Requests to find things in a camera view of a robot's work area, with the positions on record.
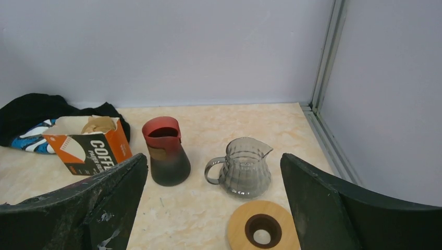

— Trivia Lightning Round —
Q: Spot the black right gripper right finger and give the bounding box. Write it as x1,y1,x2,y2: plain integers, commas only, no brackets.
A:
280,153,441,249

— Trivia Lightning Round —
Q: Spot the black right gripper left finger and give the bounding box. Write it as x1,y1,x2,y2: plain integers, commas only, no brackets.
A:
1,153,148,249

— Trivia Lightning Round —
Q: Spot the orange coffee filter box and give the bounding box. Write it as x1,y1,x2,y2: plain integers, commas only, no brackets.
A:
42,116,132,176

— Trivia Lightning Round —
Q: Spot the brown paper coffee filter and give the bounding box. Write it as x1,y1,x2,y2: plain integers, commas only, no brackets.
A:
81,116,117,134

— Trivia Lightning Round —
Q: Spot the black cloth with flower print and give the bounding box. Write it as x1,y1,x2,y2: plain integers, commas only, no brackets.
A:
1,93,131,154

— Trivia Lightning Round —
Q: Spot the smoky glass pitcher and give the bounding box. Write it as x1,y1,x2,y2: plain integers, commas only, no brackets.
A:
204,137,274,199

